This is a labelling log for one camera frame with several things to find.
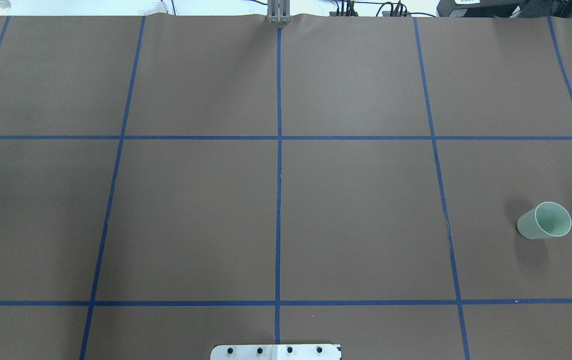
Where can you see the light green plastic cup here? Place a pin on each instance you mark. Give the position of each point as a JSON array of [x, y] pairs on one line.
[[547, 220]]

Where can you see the black cable connectors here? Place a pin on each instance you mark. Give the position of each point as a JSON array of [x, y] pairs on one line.
[[371, 8]]

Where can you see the aluminium frame post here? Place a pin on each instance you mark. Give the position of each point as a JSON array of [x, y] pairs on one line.
[[278, 11]]

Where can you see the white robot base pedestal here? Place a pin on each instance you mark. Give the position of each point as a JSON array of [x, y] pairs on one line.
[[306, 351]]

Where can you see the black device on bench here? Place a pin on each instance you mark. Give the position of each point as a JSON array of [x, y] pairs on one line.
[[526, 9]]

